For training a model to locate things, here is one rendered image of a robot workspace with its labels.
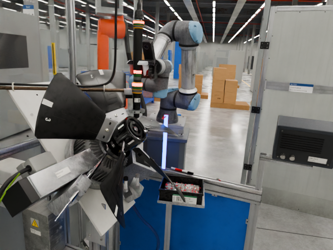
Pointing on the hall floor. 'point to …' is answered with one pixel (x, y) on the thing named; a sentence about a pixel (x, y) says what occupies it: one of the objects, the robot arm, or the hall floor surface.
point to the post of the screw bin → (167, 226)
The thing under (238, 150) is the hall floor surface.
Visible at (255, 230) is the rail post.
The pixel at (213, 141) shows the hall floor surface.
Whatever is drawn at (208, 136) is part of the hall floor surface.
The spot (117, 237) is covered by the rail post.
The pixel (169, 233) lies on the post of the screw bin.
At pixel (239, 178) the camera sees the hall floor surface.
